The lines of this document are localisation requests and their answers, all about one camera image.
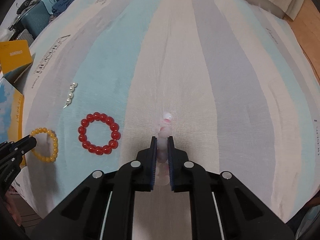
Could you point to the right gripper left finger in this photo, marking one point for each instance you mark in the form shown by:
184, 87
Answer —
137, 175

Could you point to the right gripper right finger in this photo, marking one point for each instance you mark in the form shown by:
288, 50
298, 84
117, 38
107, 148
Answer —
190, 177

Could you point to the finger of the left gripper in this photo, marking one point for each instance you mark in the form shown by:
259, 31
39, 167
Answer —
23, 146

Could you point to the white pearl strand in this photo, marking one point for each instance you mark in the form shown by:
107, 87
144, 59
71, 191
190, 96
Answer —
70, 95

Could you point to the person's left hand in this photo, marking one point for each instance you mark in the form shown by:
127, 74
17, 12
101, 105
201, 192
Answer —
12, 209

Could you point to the blue yellow cardboard box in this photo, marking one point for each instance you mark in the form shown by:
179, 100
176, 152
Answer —
15, 59

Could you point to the striped pastel bed sheet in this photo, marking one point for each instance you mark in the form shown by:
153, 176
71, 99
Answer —
242, 95

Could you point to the grey suitcase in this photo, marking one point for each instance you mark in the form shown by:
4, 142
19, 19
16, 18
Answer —
13, 34

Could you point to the teal suitcase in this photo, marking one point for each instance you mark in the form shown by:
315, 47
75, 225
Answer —
36, 16

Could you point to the dark blue clothing pile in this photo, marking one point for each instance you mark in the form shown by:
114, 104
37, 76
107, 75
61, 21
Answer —
60, 6

